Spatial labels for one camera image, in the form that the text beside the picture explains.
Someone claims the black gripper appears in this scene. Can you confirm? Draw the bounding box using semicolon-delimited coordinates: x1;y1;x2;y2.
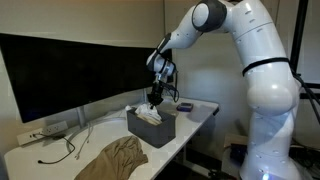
147;79;165;110

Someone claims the white cloth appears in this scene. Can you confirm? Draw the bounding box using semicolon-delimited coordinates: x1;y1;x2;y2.
134;103;163;126

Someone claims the dark grey rectangular box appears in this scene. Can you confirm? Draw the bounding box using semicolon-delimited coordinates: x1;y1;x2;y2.
126;107;177;149

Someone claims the cardboard box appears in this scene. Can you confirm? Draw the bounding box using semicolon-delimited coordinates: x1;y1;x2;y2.
223;132;249;148

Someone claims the dark blue box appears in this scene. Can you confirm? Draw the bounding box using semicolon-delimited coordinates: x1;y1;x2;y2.
229;143;249;166

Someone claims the small dark rectangular device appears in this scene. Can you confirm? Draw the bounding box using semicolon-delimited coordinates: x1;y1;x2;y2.
176;102;195;113

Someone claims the brown crumpled cloth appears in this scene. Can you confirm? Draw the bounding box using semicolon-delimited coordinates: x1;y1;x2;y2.
73;135;149;180

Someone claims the white table leg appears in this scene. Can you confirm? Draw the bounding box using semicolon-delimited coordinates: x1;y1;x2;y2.
181;146;214;178

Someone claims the large black monitor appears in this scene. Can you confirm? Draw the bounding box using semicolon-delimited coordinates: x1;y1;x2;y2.
0;33;129;124

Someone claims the white power strip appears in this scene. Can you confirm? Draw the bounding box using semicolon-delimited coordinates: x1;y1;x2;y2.
16;120;69;147

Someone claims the black metal stand pole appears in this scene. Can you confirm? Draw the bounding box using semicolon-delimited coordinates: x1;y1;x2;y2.
289;0;320;100

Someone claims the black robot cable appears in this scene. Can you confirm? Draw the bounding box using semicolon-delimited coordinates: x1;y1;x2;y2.
159;58;320;126

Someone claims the thin white cable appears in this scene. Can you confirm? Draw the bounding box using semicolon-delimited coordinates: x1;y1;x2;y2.
74;121;94;160

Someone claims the thin black cable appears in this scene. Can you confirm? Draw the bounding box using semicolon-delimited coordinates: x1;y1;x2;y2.
32;133;77;165

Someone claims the black strap band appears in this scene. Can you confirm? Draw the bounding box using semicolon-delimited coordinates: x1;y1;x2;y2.
242;57;291;77

